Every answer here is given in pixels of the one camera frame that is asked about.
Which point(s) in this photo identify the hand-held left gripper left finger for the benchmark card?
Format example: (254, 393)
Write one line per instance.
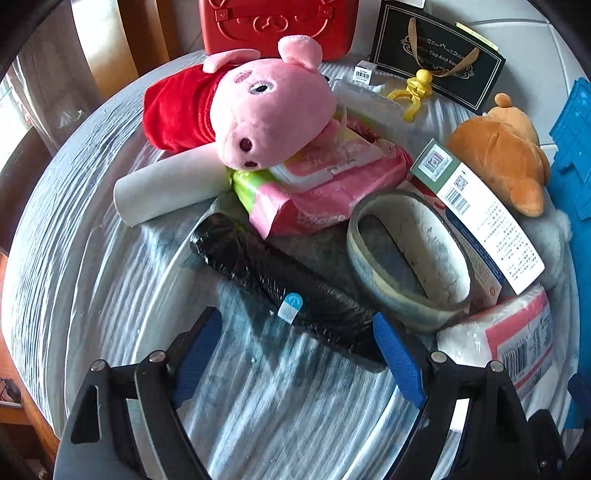
(198, 341)

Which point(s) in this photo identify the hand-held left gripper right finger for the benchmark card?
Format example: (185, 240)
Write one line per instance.
(397, 350)

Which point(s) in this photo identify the black trash bag roll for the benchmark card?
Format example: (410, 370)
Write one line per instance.
(277, 277)

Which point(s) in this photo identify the white blue medicine box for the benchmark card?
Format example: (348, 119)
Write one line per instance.
(482, 277)

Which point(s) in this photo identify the green and white carton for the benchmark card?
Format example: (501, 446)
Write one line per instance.
(489, 221)

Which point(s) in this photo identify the blue plastic crate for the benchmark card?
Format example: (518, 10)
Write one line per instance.
(575, 184)

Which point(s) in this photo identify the clear plastic blue-label box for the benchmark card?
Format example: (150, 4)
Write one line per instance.
(364, 99)

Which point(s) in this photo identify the white pink tissue pack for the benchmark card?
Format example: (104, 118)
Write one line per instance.
(498, 332)

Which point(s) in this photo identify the grey tape roll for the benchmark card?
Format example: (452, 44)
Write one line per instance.
(434, 240)

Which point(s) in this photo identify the white paper roll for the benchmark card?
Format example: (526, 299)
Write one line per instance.
(166, 184)

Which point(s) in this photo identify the pink wet wipes pack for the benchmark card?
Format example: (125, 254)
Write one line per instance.
(314, 198)

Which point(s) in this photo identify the grey fluffy plush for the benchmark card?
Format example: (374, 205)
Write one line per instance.
(549, 240)

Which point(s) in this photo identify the brown bear plush toy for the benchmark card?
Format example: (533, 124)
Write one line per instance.
(498, 152)

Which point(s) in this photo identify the pink pig plush toy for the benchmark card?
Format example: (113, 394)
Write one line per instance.
(268, 106)

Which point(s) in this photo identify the yellow duck clip tongs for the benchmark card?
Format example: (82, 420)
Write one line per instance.
(421, 83)

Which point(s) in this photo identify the small white barcode box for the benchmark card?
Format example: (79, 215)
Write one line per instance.
(364, 73)

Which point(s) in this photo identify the black paper gift bag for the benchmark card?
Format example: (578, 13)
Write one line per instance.
(480, 78)

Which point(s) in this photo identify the wooden chair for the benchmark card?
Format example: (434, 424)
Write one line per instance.
(111, 46)

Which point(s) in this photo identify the red bear-embossed carry case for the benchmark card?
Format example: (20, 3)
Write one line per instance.
(277, 27)

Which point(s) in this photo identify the yellowish flat box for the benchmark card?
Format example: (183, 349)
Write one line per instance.
(480, 37)

